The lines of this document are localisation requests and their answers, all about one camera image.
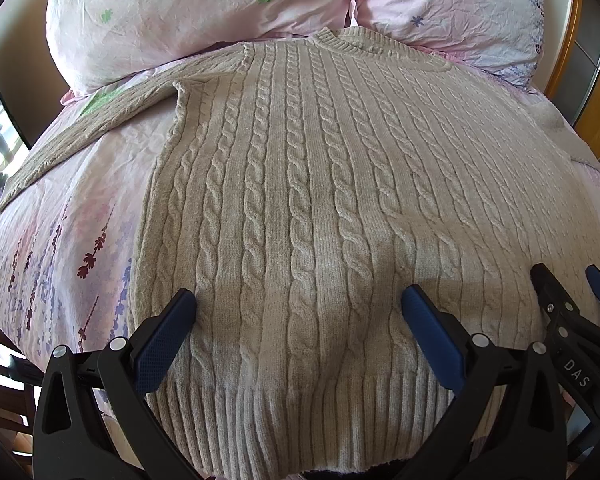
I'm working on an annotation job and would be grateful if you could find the beige cable-knit sweater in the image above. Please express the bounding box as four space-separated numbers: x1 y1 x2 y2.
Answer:
0 27 600 480

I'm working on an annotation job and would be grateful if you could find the right floral pink pillow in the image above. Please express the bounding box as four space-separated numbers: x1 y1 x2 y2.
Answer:
353 0 545 88

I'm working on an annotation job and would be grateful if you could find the floral pink pillow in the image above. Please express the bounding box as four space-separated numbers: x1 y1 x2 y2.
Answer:
353 0 545 88
46 0 351 96

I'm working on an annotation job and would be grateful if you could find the left floral pink pillow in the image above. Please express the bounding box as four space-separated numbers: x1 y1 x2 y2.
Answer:
46 0 351 96

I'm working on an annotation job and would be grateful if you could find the wooden wardrobe frame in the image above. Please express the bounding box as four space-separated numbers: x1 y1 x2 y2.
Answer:
545 0 600 160

